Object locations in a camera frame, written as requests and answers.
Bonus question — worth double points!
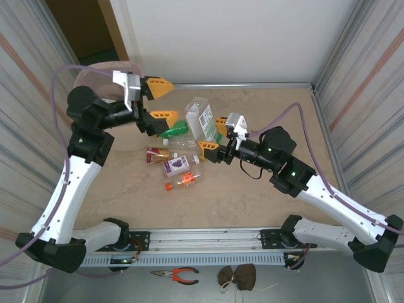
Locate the black mount plate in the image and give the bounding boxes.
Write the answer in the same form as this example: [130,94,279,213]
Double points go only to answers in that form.
[94,231,151,253]
[259,229,316,250]

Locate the orange label bottle orange cap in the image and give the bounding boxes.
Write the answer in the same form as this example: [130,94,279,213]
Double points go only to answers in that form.
[163,170,203,192]

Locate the aluminium back frame rail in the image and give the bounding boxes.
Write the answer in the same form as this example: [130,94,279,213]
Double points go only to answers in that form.
[172,82,316,92]

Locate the red orange wires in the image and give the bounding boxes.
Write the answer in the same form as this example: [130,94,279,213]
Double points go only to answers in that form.
[131,238,143,263]

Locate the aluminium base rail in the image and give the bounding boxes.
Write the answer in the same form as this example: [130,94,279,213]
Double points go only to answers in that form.
[72,224,378,253]

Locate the black right mount plate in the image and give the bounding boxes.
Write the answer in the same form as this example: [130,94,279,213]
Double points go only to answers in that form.
[259,229,316,250]

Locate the red gold label bottle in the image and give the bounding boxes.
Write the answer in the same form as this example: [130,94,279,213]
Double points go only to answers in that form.
[146,147,179,165]

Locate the aluminium side frame rail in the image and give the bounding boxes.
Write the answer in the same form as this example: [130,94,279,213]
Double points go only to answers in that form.
[311,84,359,227]

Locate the brown wooden door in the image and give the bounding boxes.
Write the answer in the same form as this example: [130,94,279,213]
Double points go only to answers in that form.
[45,0,130,62]

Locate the orange handled pliers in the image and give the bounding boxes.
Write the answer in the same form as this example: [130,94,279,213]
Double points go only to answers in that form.
[150,267,200,285]

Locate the purple grape label bottle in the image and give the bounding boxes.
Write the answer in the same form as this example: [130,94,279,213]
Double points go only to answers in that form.
[162,155,202,177]

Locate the brown cloth bag with string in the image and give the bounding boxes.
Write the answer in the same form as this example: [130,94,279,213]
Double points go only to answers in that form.
[217,263,278,302]

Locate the clear bottle white cap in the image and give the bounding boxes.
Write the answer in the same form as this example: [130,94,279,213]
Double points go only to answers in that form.
[162,138,202,151]

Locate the white slotted cable duct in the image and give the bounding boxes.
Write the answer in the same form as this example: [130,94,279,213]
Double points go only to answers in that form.
[80,252,287,268]

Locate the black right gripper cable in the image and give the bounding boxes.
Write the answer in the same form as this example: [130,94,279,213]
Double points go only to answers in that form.
[239,157,263,180]

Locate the black left mount plate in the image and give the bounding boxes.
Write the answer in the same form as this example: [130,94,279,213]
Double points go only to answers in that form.
[94,231,151,253]

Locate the green bottle yellow cap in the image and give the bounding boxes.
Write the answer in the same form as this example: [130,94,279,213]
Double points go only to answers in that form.
[158,121,189,140]

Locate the white green label square bottle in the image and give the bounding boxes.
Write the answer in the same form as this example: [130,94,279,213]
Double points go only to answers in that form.
[184,97,219,143]

